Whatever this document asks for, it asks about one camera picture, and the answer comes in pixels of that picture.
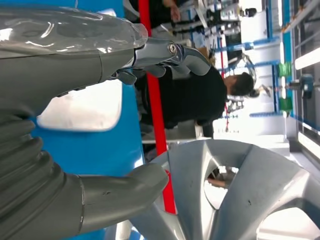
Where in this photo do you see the person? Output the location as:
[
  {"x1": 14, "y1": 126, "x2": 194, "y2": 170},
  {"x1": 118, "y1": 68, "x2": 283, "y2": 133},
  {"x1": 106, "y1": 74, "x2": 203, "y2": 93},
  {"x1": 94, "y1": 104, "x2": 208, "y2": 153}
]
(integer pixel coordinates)
[
  {"x1": 130, "y1": 0, "x2": 181, "y2": 29},
  {"x1": 134, "y1": 64, "x2": 256, "y2": 130}
]

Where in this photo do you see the red barrier belt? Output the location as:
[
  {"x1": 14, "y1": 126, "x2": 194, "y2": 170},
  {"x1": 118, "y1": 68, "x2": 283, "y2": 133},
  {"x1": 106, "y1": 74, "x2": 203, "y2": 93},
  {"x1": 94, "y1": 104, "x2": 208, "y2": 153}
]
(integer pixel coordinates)
[{"x1": 138, "y1": 0, "x2": 177, "y2": 215}]

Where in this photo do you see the white plastic mirror cover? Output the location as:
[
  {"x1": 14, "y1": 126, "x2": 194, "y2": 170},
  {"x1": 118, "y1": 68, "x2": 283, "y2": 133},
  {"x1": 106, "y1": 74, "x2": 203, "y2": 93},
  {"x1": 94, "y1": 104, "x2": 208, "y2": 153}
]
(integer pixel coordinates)
[{"x1": 36, "y1": 78, "x2": 123, "y2": 133}]

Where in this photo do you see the blue metal shelf rack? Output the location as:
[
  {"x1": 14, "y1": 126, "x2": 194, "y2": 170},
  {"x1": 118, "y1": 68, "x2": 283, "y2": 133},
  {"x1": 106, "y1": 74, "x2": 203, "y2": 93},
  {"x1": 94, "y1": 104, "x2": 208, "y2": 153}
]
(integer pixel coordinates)
[{"x1": 0, "y1": 0, "x2": 146, "y2": 240}]

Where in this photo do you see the white desk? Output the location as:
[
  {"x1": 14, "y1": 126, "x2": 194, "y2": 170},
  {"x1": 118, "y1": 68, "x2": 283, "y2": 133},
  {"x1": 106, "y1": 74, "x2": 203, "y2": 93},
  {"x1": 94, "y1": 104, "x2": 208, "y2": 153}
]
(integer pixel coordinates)
[{"x1": 141, "y1": 120, "x2": 214, "y2": 145}]

